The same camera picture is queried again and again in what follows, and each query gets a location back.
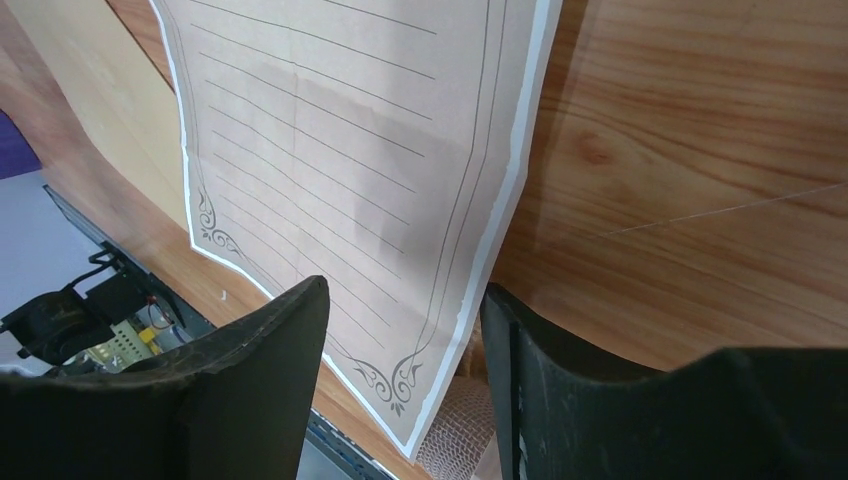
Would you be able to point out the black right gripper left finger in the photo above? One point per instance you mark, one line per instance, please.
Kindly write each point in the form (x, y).
(233, 404)

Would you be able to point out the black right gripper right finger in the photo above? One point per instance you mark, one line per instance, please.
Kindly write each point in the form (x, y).
(568, 409)

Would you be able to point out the tan paper envelope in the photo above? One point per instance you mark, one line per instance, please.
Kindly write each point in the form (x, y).
(125, 107)

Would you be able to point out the lined letter paper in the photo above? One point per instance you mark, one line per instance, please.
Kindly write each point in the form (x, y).
(382, 145)

